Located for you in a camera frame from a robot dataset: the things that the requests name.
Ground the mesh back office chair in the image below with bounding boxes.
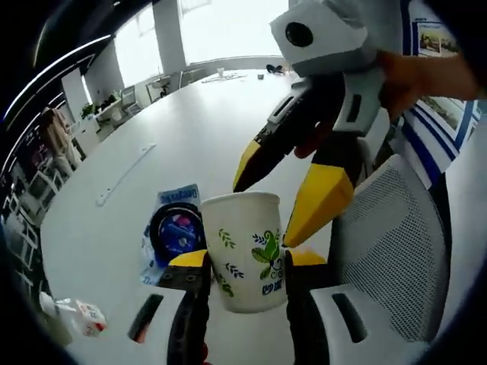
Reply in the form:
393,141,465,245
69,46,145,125
120,86,142,115

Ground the white cabinet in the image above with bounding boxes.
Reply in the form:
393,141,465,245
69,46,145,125
75,116,100,154

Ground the clear water bottle red label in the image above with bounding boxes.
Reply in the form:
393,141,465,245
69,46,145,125
37,290,108,347

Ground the large blue printed plastic packet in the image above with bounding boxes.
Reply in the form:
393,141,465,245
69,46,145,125
138,183,208,287

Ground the thin white cable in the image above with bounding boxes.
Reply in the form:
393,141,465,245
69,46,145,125
201,72,249,84

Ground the grey mesh office chair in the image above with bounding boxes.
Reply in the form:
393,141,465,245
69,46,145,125
329,154,452,343

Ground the person's right hand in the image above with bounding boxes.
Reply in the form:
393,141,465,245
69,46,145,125
376,49,423,122

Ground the large window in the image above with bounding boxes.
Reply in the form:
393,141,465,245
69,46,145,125
113,7,161,87
178,0,291,65

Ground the white paper cup green print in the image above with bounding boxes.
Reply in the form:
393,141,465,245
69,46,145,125
200,191,289,315

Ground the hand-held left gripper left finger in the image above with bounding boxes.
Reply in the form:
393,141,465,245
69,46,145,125
66,249,212,365

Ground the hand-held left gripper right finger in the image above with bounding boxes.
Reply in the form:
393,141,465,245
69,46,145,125
284,247,433,365

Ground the black cable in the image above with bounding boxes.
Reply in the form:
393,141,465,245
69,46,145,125
148,202,208,267

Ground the blue white wall poster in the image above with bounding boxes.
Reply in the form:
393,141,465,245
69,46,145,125
399,0,485,184

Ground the white table cable cover strip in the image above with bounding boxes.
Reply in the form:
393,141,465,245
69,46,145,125
95,143,157,207

